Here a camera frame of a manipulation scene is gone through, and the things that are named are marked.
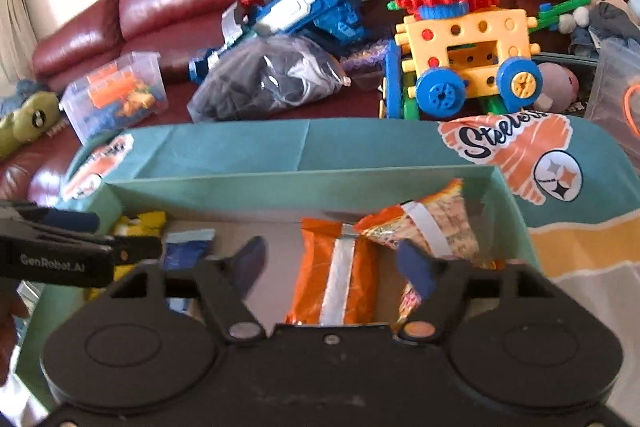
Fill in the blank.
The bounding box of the yellow blue toy vehicle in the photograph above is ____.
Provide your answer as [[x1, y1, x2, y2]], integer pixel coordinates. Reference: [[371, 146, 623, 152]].
[[375, 0, 547, 121]]

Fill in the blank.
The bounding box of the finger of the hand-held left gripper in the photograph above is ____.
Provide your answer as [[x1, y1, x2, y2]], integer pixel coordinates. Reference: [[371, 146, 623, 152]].
[[44, 208, 102, 236], [102, 238, 164, 266]]

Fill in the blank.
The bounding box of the teal cardboard box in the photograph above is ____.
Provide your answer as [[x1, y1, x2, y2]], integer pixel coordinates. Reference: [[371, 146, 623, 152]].
[[15, 164, 543, 385]]

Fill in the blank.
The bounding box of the yellow snack packet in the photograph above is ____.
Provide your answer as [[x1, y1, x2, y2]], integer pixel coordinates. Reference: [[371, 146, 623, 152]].
[[90, 210, 169, 303]]

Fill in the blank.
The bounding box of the green toy rod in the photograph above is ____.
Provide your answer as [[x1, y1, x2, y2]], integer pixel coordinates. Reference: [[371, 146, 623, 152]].
[[529, 0, 594, 31]]

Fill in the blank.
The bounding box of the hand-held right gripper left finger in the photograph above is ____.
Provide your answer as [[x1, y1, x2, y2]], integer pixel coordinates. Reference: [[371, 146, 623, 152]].
[[105, 236, 268, 344]]

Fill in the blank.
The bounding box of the clear container with orange ring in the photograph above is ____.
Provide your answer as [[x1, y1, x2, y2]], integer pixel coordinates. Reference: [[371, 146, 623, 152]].
[[582, 36, 640, 154]]

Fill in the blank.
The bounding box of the clear plastic toy bin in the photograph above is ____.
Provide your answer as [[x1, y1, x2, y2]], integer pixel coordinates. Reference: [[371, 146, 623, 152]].
[[59, 52, 169, 144]]

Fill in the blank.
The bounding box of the blue white snack packet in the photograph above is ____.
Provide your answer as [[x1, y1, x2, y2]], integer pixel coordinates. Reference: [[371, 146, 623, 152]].
[[162, 228, 217, 313]]

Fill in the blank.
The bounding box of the grey blue plush toy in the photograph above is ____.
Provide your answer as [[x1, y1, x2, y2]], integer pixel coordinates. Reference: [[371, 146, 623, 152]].
[[556, 0, 640, 56]]

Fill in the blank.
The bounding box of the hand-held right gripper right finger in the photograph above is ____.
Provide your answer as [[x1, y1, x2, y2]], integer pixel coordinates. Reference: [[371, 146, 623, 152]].
[[396, 239, 553, 344]]

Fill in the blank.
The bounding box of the pink plush toy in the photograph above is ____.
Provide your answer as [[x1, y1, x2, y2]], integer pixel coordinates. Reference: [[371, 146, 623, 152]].
[[536, 62, 581, 114]]

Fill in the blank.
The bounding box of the green plush toy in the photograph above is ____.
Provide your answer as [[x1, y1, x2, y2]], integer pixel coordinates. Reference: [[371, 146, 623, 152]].
[[0, 79, 64, 158]]

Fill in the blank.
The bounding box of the patterned orange snack packet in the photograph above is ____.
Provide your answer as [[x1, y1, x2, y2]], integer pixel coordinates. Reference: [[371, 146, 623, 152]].
[[354, 178, 482, 269]]

